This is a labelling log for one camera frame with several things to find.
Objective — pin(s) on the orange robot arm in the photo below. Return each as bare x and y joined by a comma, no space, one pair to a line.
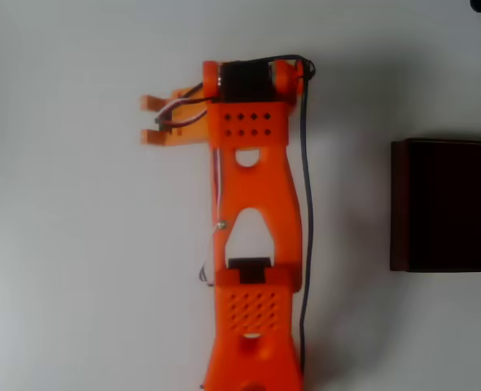
256,191

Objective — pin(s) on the dark red open box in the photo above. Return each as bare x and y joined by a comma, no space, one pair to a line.
451,205

